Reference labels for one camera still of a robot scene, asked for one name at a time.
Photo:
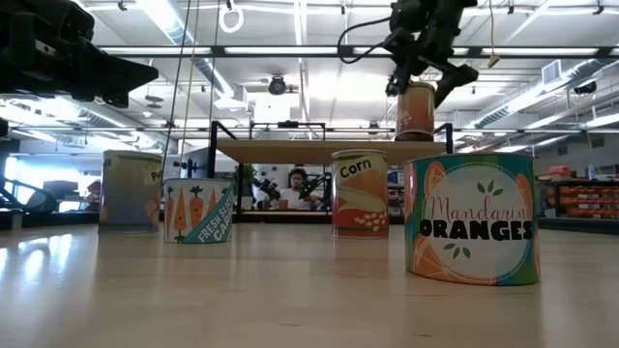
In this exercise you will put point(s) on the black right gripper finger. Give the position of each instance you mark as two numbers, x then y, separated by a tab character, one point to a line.
454	79
397	82

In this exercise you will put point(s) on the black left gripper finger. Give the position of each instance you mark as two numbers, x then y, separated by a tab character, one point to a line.
116	72
117	100

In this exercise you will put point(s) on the orange brown label can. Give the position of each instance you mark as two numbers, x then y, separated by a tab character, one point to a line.
416	113

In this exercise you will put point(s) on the pears can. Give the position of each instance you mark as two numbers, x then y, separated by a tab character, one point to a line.
126	193

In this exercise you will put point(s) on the corn can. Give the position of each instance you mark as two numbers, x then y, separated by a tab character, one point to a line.
360	198

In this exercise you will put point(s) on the fresh sliced carrots can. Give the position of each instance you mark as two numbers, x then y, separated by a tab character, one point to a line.
198	212

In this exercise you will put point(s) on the black background robot arm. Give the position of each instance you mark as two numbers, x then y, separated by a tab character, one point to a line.
314	186
266	188

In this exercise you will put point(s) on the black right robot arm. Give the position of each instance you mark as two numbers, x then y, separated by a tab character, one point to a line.
435	12

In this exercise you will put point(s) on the wooden shelf with black legs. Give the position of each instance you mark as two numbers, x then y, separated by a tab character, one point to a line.
300	151

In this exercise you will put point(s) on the black ceiling light beam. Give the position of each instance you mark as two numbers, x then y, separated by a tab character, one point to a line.
217	50

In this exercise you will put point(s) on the red box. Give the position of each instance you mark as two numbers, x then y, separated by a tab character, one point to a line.
560	170

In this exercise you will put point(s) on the mandarin oranges can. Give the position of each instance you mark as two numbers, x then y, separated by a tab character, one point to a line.
471	222

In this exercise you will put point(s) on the green potted plant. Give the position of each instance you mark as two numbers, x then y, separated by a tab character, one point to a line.
247	175

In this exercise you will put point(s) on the person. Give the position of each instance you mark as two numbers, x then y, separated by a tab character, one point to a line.
295	195

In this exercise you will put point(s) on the orange cup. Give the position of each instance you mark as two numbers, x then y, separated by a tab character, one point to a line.
283	204

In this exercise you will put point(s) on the rack with orange bins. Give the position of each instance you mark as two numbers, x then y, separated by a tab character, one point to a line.
585	200

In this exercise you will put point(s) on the round black camera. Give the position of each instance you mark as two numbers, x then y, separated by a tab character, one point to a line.
277	85

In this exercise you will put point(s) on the black table rig frame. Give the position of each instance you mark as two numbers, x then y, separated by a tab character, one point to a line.
48	220

